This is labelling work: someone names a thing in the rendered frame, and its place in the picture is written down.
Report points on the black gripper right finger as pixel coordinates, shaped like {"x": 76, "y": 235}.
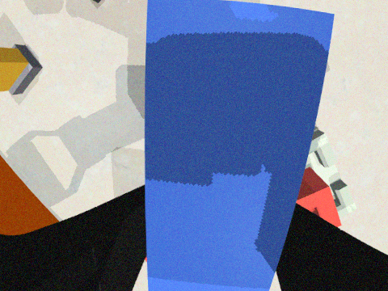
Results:
{"x": 318, "y": 256}

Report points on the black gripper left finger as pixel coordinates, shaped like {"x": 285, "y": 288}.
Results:
{"x": 101, "y": 249}

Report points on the yellow rectangular block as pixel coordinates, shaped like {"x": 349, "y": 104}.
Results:
{"x": 12, "y": 63}

